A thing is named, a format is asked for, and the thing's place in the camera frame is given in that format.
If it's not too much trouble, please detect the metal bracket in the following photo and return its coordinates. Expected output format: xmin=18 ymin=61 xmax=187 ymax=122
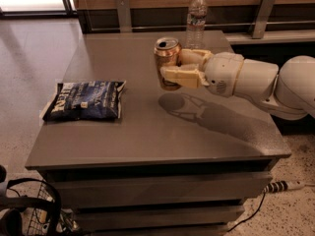
xmin=115 ymin=0 xmax=132 ymax=32
xmin=250 ymin=0 xmax=276 ymax=39

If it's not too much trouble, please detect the clear plastic water bottle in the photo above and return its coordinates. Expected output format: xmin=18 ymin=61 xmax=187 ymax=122
xmin=185 ymin=0 xmax=208 ymax=49

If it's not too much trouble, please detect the black power cable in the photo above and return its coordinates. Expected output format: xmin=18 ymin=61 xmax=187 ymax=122
xmin=226 ymin=190 xmax=268 ymax=233

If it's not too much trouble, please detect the white power strip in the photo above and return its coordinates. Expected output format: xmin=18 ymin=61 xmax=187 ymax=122
xmin=263 ymin=180 xmax=315 ymax=195

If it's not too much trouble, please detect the orange drink can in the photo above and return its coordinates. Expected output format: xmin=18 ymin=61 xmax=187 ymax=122
xmin=154 ymin=36 xmax=181 ymax=90

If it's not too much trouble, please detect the black wire basket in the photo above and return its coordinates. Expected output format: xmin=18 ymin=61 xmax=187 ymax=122
xmin=23 ymin=180 xmax=82 ymax=236

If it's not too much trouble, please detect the grey drawer cabinet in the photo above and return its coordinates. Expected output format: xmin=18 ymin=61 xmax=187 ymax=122
xmin=27 ymin=32 xmax=289 ymax=236

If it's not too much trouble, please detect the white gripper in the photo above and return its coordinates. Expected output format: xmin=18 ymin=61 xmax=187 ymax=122
xmin=160 ymin=49 xmax=244 ymax=97

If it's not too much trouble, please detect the left metal bracket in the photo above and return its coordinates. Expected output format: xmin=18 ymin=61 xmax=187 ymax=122
xmin=115 ymin=0 xmax=132 ymax=32

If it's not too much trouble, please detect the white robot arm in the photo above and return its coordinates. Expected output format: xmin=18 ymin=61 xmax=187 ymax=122
xmin=160 ymin=49 xmax=315 ymax=120

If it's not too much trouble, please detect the blue chip bag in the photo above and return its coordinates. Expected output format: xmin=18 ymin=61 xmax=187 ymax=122
xmin=40 ymin=81 xmax=126 ymax=122

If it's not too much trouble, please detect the right metal bracket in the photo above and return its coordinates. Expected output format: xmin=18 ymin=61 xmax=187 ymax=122
xmin=250 ymin=0 xmax=276 ymax=39

